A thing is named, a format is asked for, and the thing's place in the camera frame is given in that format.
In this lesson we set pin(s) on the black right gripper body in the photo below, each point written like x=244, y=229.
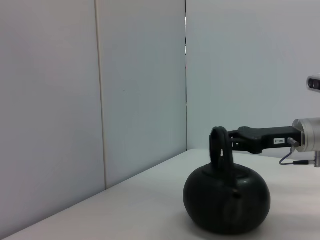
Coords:
x=265, y=137

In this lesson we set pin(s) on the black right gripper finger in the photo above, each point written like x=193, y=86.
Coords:
x=233, y=132
x=238, y=145

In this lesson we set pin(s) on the black round teapot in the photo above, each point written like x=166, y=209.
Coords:
x=225, y=200

